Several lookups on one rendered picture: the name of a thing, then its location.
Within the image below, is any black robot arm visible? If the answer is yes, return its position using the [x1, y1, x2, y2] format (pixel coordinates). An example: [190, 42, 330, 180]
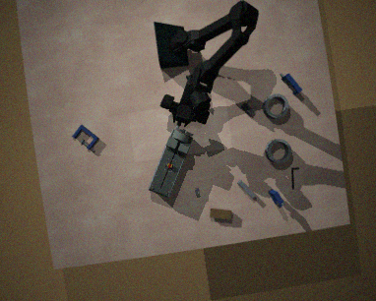
[167, 0, 259, 124]

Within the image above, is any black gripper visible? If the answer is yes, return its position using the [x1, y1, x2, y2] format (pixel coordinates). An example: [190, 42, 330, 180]
[160, 94, 210, 127]

